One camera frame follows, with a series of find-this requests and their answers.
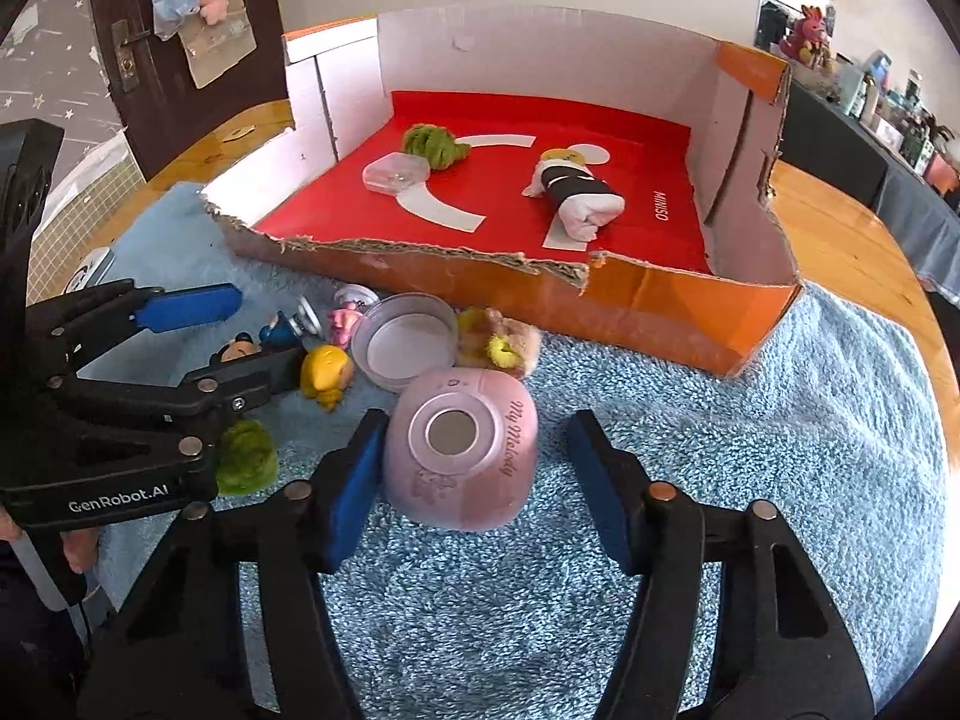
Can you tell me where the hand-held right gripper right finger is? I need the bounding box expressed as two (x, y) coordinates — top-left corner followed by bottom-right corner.
(566, 409), (878, 720)

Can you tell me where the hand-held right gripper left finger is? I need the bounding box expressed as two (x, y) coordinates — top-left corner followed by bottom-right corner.
(90, 409), (391, 720)

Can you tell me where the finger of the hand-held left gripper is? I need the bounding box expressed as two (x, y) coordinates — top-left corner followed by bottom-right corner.
(26, 279), (245, 374)
(46, 349), (308, 460)

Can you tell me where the black-eared mouse figure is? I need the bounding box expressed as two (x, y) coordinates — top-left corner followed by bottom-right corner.
(210, 313), (307, 368)

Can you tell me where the green fuzzy scrunchie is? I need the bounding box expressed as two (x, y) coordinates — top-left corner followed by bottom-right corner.
(403, 124), (472, 170)
(216, 420), (277, 497)

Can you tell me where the yellow duck figure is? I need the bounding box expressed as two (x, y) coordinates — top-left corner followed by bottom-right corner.
(300, 343), (356, 412)

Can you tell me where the pink My Melody bowl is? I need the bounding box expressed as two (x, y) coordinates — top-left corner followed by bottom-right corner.
(382, 367), (539, 533)

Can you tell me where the pink small figure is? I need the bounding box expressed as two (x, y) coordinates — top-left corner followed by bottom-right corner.
(328, 306), (362, 350)

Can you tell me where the clear round plastic dish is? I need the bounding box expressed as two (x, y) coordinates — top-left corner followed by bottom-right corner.
(351, 292), (460, 392)

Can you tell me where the yellow fluffy doll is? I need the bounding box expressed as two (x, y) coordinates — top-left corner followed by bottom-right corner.
(456, 306), (542, 381)

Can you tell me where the orange cardboard box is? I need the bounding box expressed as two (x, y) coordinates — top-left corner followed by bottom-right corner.
(199, 6), (805, 377)

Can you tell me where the clear plastic case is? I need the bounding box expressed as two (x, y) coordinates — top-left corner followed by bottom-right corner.
(362, 152), (432, 194)

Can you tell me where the black and white plush doll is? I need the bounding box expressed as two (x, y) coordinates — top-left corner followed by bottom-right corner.
(523, 146), (626, 242)

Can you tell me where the person's left hand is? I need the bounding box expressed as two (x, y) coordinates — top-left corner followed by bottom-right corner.
(61, 527), (100, 577)

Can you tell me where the blue fluffy towel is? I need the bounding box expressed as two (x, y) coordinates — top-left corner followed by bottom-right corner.
(75, 180), (946, 720)

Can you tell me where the white mini printer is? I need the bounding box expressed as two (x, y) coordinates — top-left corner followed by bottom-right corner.
(64, 246), (117, 297)

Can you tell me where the clear plastic packet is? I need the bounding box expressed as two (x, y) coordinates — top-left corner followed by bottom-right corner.
(180, 0), (260, 89)

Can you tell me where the dark brown door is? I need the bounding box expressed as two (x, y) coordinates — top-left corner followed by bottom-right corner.
(86, 0), (293, 185)

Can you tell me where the blue face mask bundle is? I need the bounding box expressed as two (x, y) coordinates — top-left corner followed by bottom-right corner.
(150, 0), (200, 42)

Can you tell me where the side table with blue cloth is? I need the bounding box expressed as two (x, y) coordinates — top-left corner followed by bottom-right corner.
(780, 79), (960, 286)

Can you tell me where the cluster of bottles and jars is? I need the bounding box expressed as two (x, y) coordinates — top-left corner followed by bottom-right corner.
(832, 49), (960, 196)

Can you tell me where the metal door handle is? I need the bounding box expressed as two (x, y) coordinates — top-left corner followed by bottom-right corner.
(111, 19), (155, 95)

